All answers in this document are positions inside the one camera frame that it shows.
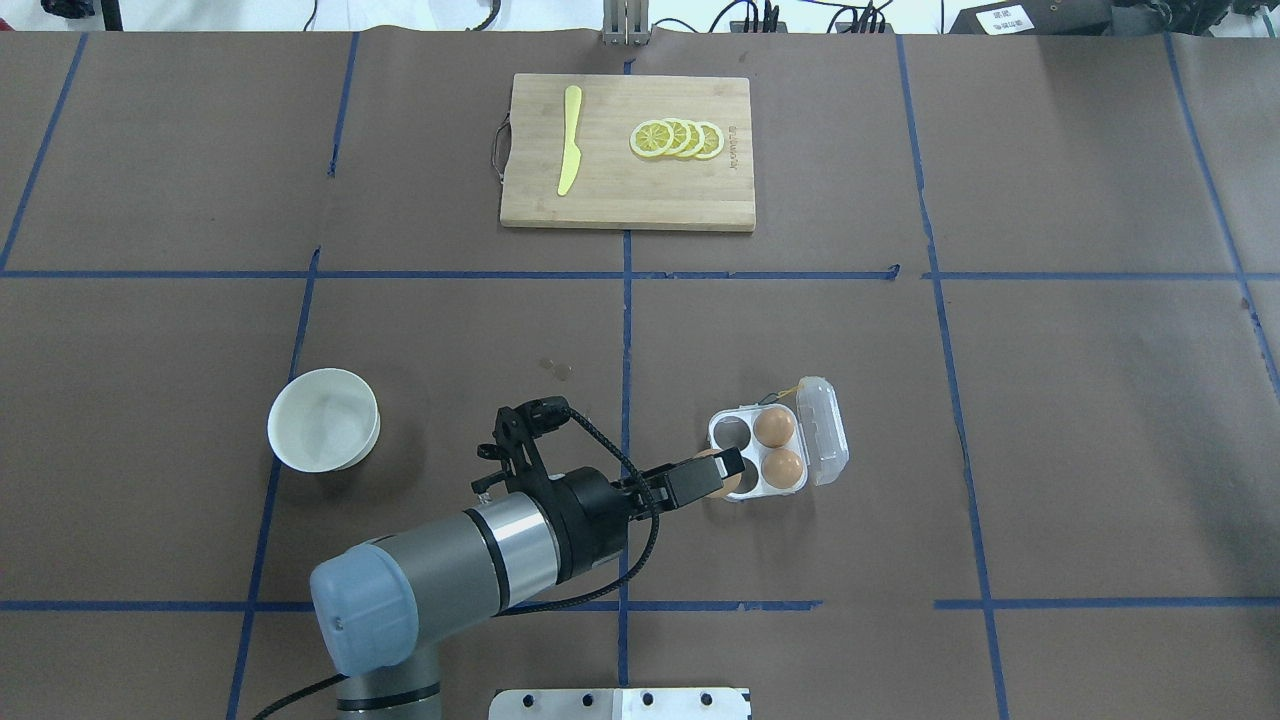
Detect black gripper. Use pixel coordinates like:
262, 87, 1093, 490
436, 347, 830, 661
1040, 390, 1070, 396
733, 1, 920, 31
548, 447, 745, 584

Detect brown egg from bowl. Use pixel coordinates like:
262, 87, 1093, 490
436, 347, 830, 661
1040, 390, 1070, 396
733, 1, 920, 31
694, 448, 742, 500

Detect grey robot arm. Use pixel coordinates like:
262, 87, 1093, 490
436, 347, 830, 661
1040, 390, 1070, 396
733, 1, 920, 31
310, 448, 745, 719

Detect brown egg near cell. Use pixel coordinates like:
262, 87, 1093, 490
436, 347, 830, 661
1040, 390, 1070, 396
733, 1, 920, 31
762, 448, 806, 489

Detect brown egg cell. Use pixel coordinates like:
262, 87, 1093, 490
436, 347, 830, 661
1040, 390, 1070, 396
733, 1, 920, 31
751, 404, 797, 448
762, 448, 806, 489

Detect brown egg far cell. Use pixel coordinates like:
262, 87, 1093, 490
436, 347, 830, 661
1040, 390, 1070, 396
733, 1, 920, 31
751, 404, 797, 448

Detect clear plastic egg box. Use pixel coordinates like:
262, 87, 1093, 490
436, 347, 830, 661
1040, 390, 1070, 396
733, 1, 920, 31
707, 375, 850, 502

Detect black box with label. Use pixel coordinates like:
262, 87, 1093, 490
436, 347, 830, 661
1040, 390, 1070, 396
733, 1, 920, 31
945, 1, 1164, 37

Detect bamboo cutting board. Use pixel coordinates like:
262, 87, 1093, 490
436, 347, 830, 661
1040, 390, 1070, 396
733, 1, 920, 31
500, 73, 756, 233

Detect back lemon slice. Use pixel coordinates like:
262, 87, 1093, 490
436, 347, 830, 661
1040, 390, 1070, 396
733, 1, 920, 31
692, 120, 724, 160

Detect lemon slice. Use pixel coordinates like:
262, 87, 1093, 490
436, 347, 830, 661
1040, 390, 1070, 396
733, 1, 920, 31
692, 120, 724, 160
628, 120, 676, 158
675, 120, 705, 158

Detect front lemon slice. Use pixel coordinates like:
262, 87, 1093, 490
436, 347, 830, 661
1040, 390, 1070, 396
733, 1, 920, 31
628, 120, 676, 158

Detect yellow plastic knife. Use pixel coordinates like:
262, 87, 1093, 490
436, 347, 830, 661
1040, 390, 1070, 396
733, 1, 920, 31
556, 85, 582, 197

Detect white round bowl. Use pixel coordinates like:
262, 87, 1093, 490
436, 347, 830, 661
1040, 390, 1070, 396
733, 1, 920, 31
266, 368, 381, 474

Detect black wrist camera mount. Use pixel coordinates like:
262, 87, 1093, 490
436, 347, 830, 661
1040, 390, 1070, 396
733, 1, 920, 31
471, 396, 571, 502

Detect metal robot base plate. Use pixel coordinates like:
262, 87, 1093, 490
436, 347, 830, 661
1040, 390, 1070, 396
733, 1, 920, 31
488, 687, 753, 719

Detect grey metal camera post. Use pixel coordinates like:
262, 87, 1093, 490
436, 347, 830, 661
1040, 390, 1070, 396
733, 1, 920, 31
602, 0, 652, 47

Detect black power strip cables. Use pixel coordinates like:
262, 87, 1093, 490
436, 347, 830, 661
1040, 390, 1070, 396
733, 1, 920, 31
690, 0, 896, 35

